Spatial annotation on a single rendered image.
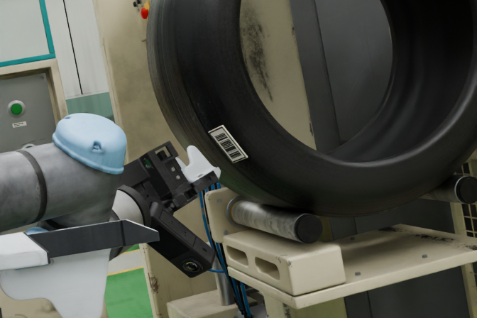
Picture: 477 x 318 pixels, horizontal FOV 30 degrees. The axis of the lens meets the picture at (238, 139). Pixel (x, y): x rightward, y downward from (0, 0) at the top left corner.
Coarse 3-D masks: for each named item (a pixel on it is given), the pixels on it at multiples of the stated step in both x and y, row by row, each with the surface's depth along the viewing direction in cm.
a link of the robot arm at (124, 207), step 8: (120, 192) 104; (120, 200) 103; (128, 200) 103; (112, 208) 101; (120, 208) 102; (128, 208) 102; (136, 208) 103; (120, 216) 101; (128, 216) 102; (136, 216) 103; (128, 248) 104
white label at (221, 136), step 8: (216, 128) 129; (224, 128) 128; (216, 136) 130; (224, 136) 129; (224, 144) 130; (232, 144) 129; (224, 152) 132; (232, 152) 130; (240, 152) 129; (232, 160) 132
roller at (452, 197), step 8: (456, 176) 144; (464, 176) 143; (448, 184) 144; (456, 184) 142; (464, 184) 141; (472, 184) 142; (432, 192) 149; (440, 192) 146; (448, 192) 144; (456, 192) 142; (464, 192) 141; (472, 192) 142; (440, 200) 149; (448, 200) 146; (456, 200) 143; (464, 200) 142; (472, 200) 142
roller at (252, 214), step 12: (240, 204) 162; (252, 204) 157; (264, 204) 154; (240, 216) 160; (252, 216) 153; (264, 216) 147; (276, 216) 142; (288, 216) 138; (300, 216) 134; (312, 216) 134; (264, 228) 148; (276, 228) 141; (288, 228) 136; (300, 228) 133; (312, 228) 134; (300, 240) 133; (312, 240) 134
